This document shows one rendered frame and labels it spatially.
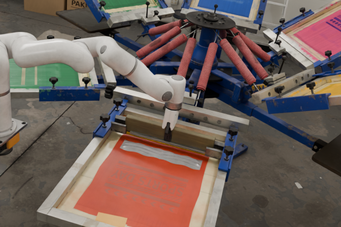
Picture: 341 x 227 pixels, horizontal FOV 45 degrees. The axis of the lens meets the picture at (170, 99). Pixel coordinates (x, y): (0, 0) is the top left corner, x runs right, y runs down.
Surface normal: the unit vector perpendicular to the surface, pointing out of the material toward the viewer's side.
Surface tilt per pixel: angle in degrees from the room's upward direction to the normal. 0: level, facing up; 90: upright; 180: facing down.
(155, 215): 0
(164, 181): 0
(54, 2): 91
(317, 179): 0
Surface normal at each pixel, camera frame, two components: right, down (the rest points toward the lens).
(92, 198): 0.14, -0.86
